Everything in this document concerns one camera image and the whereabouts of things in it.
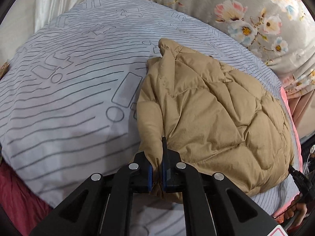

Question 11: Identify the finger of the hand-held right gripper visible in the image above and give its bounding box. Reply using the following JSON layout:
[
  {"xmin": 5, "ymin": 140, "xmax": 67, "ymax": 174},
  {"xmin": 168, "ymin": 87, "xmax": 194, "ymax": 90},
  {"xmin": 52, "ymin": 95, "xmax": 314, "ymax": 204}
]
[{"xmin": 288, "ymin": 165, "xmax": 312, "ymax": 203}]

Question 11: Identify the white cable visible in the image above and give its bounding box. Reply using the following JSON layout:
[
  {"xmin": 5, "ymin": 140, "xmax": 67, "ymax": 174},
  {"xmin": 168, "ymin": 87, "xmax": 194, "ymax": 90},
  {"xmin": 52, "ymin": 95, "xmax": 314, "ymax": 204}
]
[{"xmin": 301, "ymin": 145, "xmax": 315, "ymax": 175}]

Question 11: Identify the pink cloth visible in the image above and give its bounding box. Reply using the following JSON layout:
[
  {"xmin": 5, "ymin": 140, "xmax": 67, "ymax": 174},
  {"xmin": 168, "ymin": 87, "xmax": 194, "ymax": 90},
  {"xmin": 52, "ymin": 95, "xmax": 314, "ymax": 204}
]
[{"xmin": 272, "ymin": 86, "xmax": 304, "ymax": 218}]

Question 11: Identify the person's right hand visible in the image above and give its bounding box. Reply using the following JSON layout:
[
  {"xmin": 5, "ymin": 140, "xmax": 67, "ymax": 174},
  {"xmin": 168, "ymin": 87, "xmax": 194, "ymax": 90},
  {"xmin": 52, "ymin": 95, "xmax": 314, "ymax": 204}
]
[{"xmin": 283, "ymin": 198, "xmax": 308, "ymax": 227}]

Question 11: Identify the grey striped bed sheet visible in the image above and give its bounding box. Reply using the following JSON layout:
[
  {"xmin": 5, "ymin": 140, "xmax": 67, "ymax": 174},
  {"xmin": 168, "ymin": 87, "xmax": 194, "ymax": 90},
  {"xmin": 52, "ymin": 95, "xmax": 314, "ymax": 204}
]
[{"xmin": 0, "ymin": 0, "xmax": 299, "ymax": 236}]

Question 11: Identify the red patterned cloth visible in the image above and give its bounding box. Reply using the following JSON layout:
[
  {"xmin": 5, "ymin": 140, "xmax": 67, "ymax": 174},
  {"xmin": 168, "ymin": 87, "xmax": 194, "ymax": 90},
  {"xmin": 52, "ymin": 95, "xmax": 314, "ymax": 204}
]
[{"xmin": 0, "ymin": 161, "xmax": 53, "ymax": 236}]

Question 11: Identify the tan quilted puffer jacket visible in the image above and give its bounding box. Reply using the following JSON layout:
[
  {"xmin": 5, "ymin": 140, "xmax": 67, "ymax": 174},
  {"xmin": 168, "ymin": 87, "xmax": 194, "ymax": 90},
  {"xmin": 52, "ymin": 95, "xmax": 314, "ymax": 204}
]
[{"xmin": 136, "ymin": 38, "xmax": 295, "ymax": 203}]

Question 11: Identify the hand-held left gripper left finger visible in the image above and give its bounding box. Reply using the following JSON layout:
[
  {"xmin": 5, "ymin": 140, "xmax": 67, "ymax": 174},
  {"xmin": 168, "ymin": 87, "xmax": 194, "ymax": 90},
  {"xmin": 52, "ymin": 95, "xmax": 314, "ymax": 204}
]
[{"xmin": 30, "ymin": 151, "xmax": 153, "ymax": 236}]

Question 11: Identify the grey floral blanket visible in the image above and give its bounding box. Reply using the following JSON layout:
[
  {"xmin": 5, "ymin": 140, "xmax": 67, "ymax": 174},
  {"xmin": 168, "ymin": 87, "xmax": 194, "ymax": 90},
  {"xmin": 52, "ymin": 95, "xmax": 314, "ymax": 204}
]
[{"xmin": 108, "ymin": 0, "xmax": 315, "ymax": 96}]

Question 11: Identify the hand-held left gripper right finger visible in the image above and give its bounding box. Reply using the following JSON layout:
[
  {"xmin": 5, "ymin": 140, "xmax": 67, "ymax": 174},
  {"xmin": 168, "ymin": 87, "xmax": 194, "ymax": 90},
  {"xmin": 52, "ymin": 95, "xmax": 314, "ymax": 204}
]
[{"xmin": 161, "ymin": 137, "xmax": 280, "ymax": 236}]

